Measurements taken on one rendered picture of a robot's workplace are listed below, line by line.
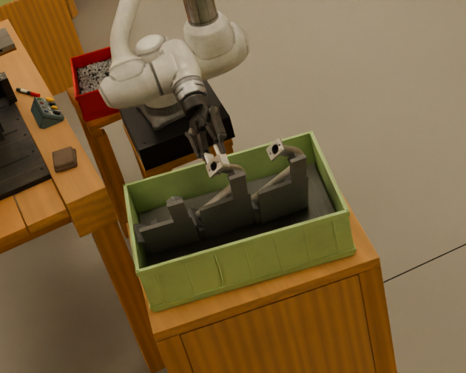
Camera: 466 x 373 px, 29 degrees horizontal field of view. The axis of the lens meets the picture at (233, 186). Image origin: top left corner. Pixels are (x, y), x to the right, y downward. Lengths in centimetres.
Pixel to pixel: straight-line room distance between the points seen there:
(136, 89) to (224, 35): 52
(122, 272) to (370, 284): 94
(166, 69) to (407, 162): 187
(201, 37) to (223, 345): 99
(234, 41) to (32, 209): 86
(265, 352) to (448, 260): 120
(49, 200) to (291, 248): 89
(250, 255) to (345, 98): 224
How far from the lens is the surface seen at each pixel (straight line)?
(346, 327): 277
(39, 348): 385
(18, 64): 385
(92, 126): 347
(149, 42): 301
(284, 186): 255
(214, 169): 246
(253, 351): 272
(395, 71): 483
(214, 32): 298
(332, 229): 256
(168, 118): 308
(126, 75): 259
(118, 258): 315
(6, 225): 302
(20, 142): 335
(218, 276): 258
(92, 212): 300
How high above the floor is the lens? 262
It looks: 38 degrees down
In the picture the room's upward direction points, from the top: 15 degrees counter-clockwise
